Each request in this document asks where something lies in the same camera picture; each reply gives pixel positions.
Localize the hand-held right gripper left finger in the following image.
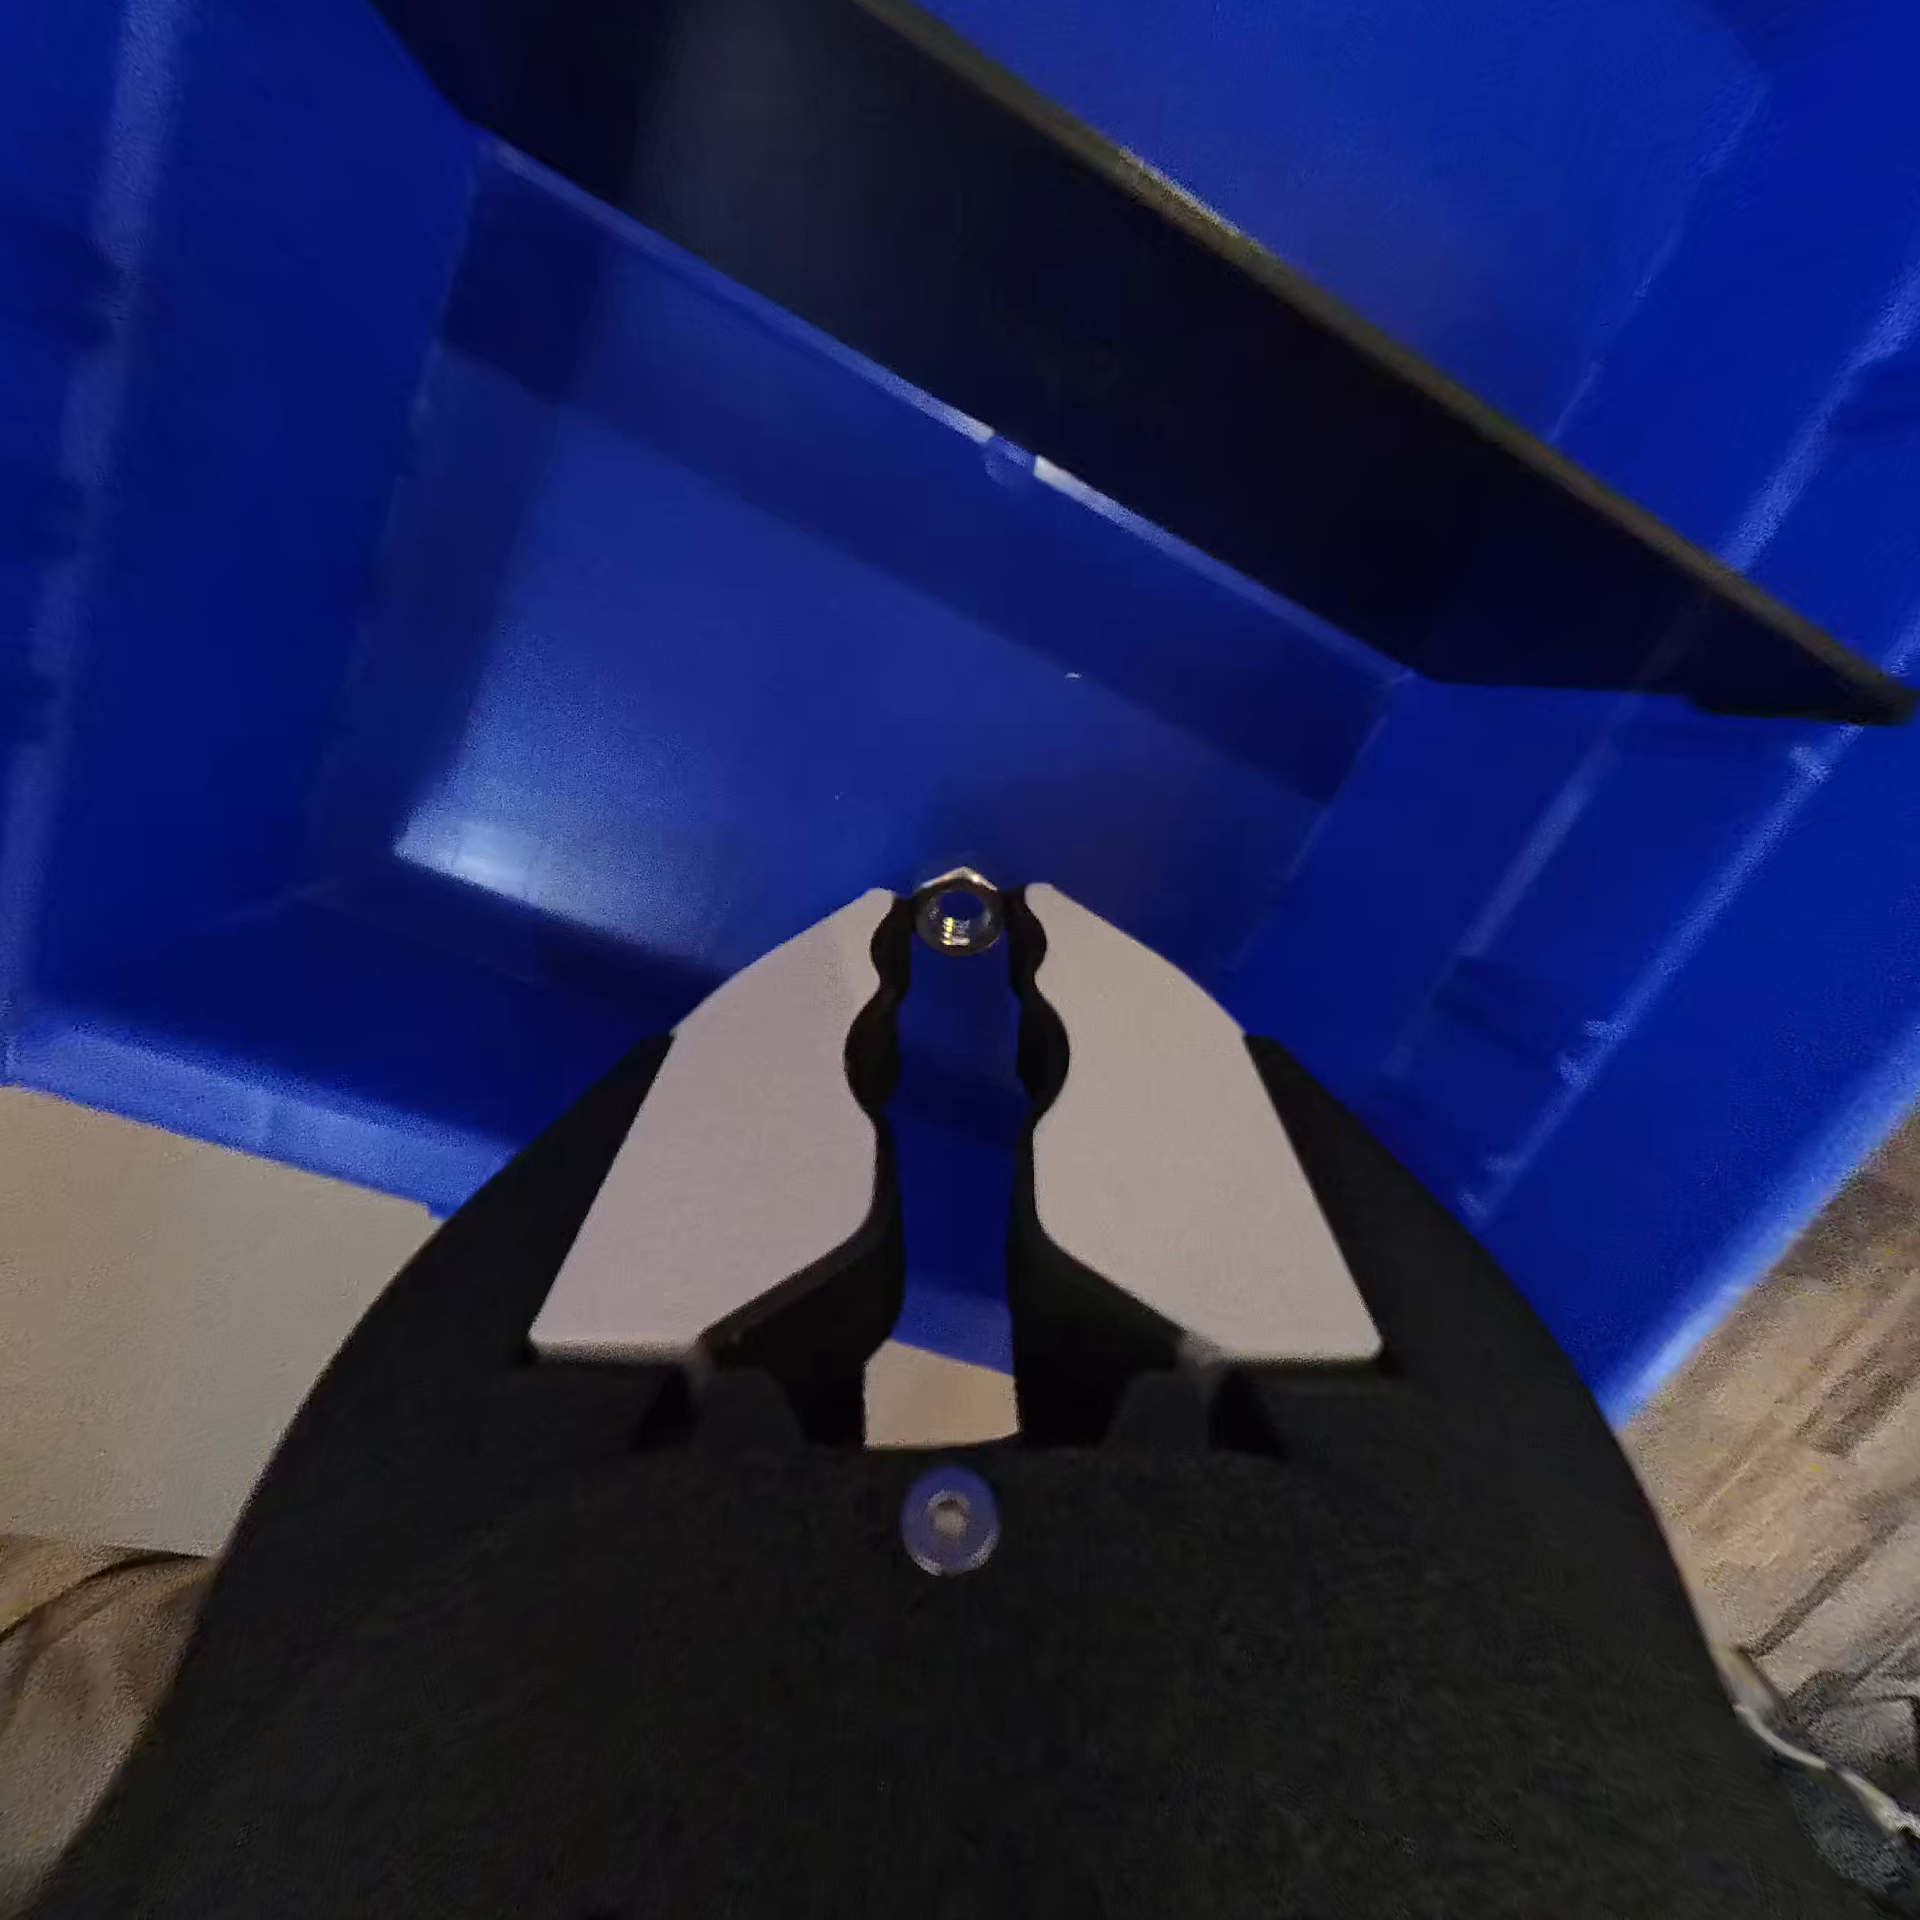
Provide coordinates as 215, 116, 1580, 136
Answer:
527, 890, 905, 1412

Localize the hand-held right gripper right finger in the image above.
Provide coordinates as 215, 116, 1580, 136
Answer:
1003, 882, 1384, 1412

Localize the steel hex nut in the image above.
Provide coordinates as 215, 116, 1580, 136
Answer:
909, 863, 1007, 960

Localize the blue bin with black divider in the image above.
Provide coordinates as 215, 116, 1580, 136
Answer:
0, 0, 1920, 1431

